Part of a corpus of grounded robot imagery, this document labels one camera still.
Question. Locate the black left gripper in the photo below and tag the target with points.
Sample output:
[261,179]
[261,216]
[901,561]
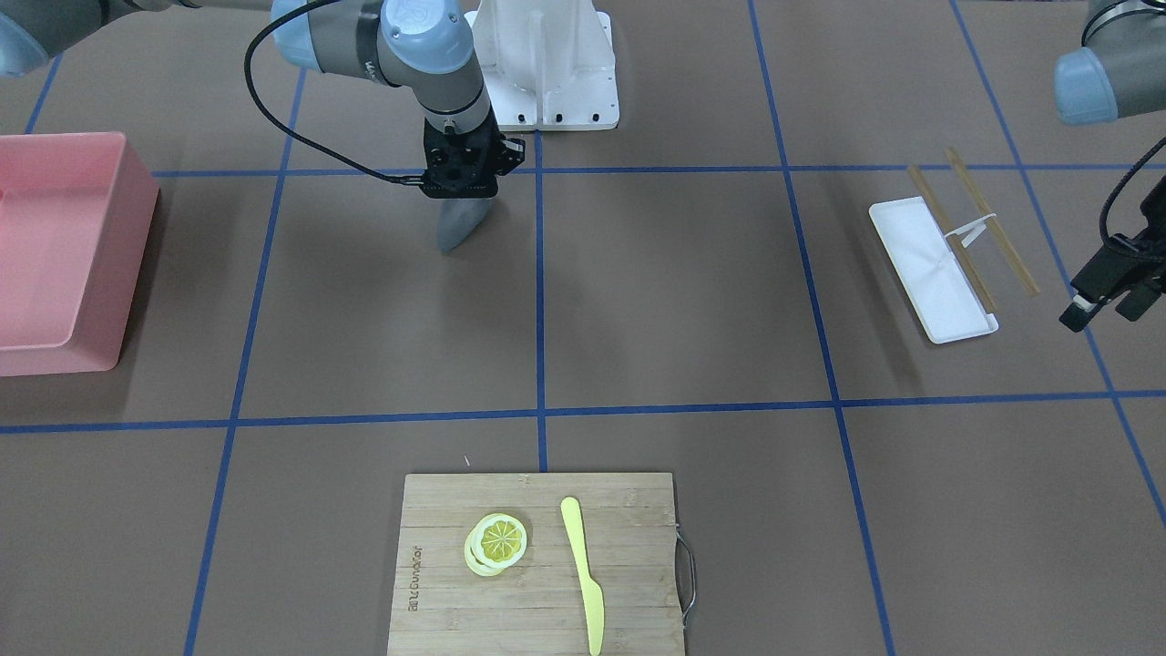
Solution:
[1122,265]

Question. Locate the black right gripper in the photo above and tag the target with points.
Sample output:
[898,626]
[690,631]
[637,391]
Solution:
[511,155]

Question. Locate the dark grey cloth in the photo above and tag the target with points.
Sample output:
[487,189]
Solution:
[458,219]

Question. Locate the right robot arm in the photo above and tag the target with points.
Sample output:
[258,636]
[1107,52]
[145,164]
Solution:
[426,46]

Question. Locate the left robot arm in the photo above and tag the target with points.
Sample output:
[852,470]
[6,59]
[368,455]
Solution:
[1117,72]

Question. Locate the white rectangular plastic tray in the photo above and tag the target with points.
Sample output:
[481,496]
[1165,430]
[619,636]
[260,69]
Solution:
[943,298]

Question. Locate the yellow lemon slice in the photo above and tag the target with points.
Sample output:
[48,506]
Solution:
[494,544]

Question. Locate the pink plastic bin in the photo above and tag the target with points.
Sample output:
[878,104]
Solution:
[75,218]

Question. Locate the bamboo cutting board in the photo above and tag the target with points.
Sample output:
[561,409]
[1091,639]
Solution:
[535,607]

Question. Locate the yellow plastic knife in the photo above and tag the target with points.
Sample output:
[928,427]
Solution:
[590,591]

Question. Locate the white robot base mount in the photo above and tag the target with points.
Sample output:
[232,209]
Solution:
[548,65]

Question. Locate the wooden rack rail outer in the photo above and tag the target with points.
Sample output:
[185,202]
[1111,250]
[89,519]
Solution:
[993,223]

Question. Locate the wooden rack rail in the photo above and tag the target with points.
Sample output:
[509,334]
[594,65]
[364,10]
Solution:
[993,223]
[952,240]

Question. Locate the wooden rack rail inner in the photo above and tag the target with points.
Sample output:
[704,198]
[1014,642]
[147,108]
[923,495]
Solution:
[952,240]

